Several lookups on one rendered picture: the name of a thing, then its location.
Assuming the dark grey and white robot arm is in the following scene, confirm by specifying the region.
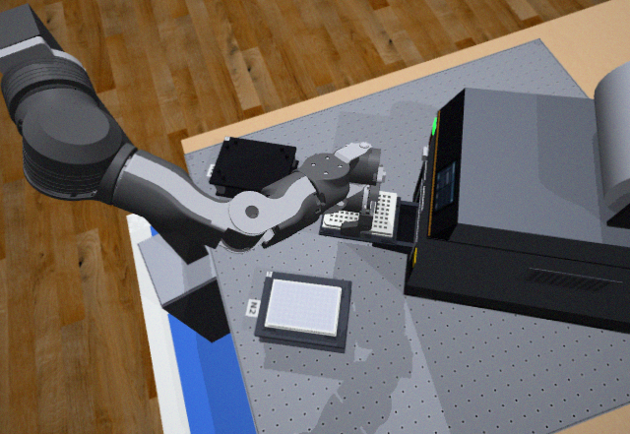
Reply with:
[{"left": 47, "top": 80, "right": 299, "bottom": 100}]
[{"left": 0, "top": 36, "right": 386, "bottom": 254}]

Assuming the grey cylinder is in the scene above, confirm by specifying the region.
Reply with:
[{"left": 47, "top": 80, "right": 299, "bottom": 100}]
[{"left": 594, "top": 61, "right": 630, "bottom": 213}]

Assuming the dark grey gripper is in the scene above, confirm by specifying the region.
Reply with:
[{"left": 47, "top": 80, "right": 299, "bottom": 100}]
[{"left": 341, "top": 183, "right": 381, "bottom": 238}]

